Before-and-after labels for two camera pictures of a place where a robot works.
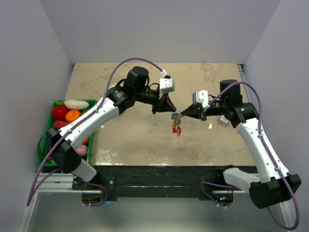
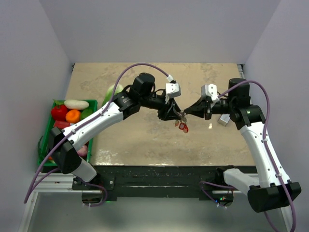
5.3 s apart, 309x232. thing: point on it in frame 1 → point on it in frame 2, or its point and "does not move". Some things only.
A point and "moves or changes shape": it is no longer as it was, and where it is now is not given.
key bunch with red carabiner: (176, 127) moves or changes shape
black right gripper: (195, 111) does not move
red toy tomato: (59, 112) does not move
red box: (58, 124) does not move
